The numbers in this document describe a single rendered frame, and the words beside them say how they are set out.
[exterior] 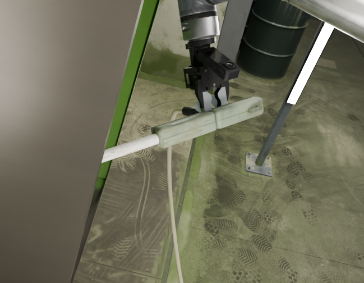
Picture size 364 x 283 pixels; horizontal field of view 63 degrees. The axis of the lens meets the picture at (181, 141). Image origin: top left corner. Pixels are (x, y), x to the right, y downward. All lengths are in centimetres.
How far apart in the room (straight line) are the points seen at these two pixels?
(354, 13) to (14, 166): 65
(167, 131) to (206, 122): 10
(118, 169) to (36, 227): 147
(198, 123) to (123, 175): 134
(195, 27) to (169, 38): 196
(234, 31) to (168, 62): 64
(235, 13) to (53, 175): 225
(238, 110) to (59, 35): 54
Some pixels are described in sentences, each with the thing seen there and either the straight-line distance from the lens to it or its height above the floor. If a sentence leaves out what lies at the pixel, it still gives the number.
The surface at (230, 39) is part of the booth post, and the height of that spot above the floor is 56.
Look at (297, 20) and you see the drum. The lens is 313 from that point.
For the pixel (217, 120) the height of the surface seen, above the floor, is 114.
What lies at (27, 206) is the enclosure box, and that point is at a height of 116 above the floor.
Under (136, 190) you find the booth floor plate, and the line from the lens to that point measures 191.
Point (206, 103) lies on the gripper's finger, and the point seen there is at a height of 115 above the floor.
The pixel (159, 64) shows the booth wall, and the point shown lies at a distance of 281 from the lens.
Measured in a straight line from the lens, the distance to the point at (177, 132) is 66.
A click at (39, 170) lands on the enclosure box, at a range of 44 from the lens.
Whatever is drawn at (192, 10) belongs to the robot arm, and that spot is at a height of 133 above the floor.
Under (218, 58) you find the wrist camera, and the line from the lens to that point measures 72.
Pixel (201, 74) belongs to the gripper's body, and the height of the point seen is 121.
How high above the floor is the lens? 158
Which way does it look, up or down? 43 degrees down
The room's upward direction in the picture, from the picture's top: 11 degrees clockwise
